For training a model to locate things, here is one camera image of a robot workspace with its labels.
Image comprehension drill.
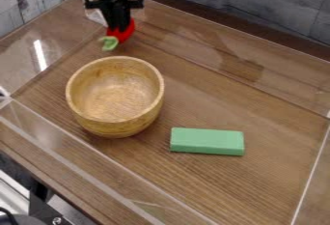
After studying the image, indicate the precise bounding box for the clear acrylic tray enclosure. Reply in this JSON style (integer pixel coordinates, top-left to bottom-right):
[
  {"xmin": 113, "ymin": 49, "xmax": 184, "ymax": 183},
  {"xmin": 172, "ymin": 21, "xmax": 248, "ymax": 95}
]
[{"xmin": 0, "ymin": 0, "xmax": 330, "ymax": 225}]

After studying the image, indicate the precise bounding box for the wooden bowl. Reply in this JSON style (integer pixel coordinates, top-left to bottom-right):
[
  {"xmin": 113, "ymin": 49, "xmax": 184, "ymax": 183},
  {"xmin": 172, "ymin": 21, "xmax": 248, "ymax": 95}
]
[{"xmin": 65, "ymin": 56, "xmax": 165, "ymax": 138}]

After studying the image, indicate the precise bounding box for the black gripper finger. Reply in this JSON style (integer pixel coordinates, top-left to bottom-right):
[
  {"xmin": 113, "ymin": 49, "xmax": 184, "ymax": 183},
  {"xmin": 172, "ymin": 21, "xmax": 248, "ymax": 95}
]
[
  {"xmin": 117, "ymin": 5, "xmax": 129, "ymax": 32},
  {"xmin": 100, "ymin": 7, "xmax": 117, "ymax": 29}
]

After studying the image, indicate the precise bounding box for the green rectangular sponge block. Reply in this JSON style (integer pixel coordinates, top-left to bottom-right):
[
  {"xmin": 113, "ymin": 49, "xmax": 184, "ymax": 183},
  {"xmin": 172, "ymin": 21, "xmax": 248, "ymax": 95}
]
[{"xmin": 169, "ymin": 127, "xmax": 244, "ymax": 156}]

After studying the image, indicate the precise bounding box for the red plush strawberry toy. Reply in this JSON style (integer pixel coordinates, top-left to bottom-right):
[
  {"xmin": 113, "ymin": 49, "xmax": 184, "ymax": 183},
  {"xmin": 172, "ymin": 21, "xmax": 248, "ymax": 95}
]
[{"xmin": 97, "ymin": 20, "xmax": 135, "ymax": 51}]

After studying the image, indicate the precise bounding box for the black cable and clamp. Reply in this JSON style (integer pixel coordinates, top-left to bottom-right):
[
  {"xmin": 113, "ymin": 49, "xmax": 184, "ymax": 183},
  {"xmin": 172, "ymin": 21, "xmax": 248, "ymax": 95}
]
[{"xmin": 0, "ymin": 191, "xmax": 75, "ymax": 225}]

